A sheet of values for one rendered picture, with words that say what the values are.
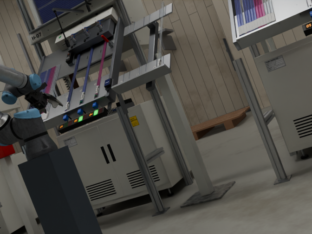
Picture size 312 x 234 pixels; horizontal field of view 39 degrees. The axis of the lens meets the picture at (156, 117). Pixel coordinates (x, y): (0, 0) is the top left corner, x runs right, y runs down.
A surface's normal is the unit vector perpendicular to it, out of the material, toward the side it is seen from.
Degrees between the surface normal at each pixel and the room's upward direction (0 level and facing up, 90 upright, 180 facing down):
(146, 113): 90
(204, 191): 90
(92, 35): 43
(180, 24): 90
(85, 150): 90
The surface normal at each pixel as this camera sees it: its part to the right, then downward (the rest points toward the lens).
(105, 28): -0.54, -0.56
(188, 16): -0.30, 0.14
